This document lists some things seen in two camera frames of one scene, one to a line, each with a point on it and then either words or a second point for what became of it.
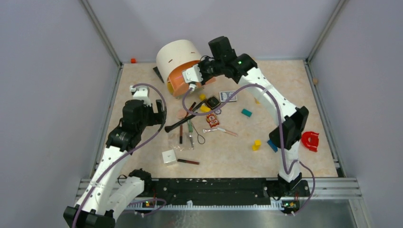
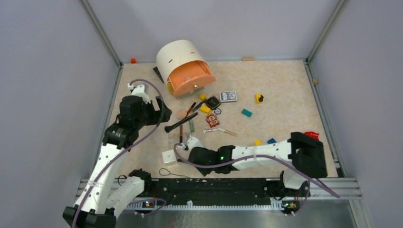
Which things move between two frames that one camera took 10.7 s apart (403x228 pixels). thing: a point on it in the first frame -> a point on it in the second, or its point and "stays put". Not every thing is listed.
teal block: (246, 112) stays put
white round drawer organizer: (173, 58) stays put
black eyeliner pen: (198, 105) stays put
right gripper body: (209, 70) -> (205, 171)
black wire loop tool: (198, 134) -> (171, 174)
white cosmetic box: (168, 156) stays put
